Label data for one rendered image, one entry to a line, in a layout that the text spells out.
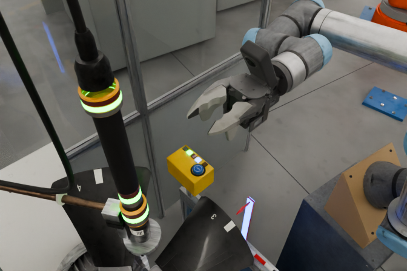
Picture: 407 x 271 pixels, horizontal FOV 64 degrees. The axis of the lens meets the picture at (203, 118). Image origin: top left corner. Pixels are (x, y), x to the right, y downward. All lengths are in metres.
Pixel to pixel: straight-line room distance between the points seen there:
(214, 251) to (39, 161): 0.53
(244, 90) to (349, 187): 0.62
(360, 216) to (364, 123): 2.07
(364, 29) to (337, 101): 2.53
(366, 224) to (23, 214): 0.99
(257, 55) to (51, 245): 0.76
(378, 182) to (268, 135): 1.75
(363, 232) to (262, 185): 1.38
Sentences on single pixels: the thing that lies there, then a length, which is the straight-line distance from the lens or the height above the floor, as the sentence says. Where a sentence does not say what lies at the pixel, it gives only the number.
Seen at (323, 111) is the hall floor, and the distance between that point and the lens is 3.14.
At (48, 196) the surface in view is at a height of 1.55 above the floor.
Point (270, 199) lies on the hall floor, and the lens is 2.42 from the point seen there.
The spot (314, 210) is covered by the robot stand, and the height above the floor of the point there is 0.99.
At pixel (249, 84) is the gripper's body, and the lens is 0.59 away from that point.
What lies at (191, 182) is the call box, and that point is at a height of 1.07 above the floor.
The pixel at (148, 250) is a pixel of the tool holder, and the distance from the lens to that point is 0.63.
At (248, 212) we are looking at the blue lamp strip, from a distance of 1.06.
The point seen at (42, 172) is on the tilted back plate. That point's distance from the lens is 0.99.
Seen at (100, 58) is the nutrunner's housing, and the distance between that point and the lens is 0.34.
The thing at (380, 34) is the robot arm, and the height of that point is 1.69.
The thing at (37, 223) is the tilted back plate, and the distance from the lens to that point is 1.01.
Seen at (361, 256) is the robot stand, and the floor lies 1.00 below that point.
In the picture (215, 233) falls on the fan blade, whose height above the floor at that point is 1.19.
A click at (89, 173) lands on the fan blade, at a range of 0.78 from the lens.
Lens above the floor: 2.04
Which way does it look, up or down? 45 degrees down
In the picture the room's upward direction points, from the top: straight up
